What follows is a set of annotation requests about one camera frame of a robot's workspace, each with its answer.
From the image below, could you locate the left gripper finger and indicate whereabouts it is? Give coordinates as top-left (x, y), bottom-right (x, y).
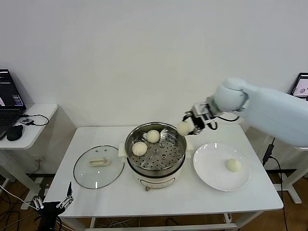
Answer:
top-left (32, 196), bottom-right (44, 211)
top-left (57, 181), bottom-right (74, 209)

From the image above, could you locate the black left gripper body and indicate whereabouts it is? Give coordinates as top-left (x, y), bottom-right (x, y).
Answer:
top-left (38, 201), bottom-right (67, 231)

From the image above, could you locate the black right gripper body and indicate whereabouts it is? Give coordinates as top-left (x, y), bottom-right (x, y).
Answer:
top-left (191, 115), bottom-right (212, 132)

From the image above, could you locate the white steamed baozi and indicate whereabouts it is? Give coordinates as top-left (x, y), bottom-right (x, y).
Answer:
top-left (131, 141), bottom-right (148, 156)
top-left (177, 121), bottom-right (194, 136)
top-left (225, 158), bottom-right (242, 173)
top-left (146, 129), bottom-right (161, 143)

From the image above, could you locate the round glass pot lid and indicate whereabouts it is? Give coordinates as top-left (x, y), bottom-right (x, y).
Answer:
top-left (73, 145), bottom-right (125, 190)

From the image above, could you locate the stainless steel steamer basket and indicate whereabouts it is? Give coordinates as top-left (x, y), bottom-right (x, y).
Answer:
top-left (124, 122), bottom-right (187, 170)

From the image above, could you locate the white floor power strip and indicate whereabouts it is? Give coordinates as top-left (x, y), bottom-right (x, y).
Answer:
top-left (33, 177), bottom-right (50, 193)

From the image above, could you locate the white round plate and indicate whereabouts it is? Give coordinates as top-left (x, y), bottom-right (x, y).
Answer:
top-left (192, 142), bottom-right (250, 193)

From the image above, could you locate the cream electric cooking pot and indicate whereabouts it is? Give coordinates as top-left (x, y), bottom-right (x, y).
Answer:
top-left (117, 139), bottom-right (194, 192)

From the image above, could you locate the black computer mouse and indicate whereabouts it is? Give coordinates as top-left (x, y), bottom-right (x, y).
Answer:
top-left (6, 124), bottom-right (25, 141)

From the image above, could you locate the white side desk with mouse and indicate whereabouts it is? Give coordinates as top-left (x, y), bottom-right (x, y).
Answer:
top-left (0, 103), bottom-right (59, 210)

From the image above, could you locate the grey laptop with pink screen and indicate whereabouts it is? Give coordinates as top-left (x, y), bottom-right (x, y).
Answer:
top-left (290, 72), bottom-right (308, 101)

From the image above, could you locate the black laptop with dark screen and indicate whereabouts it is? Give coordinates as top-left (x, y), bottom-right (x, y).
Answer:
top-left (0, 69), bottom-right (27, 140)

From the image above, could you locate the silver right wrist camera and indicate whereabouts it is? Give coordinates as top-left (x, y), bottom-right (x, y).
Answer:
top-left (192, 103), bottom-right (212, 120)

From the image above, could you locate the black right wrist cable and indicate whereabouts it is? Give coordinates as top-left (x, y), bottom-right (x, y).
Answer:
top-left (208, 112), bottom-right (239, 131)

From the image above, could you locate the thin black desk cable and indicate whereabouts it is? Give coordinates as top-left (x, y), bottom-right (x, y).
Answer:
top-left (24, 113), bottom-right (50, 127)

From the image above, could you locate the black laptop power cable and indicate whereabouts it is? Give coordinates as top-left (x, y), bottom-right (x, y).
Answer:
top-left (262, 136), bottom-right (289, 231)

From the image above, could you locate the white table frame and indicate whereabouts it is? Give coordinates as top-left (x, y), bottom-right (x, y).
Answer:
top-left (90, 211), bottom-right (239, 231)

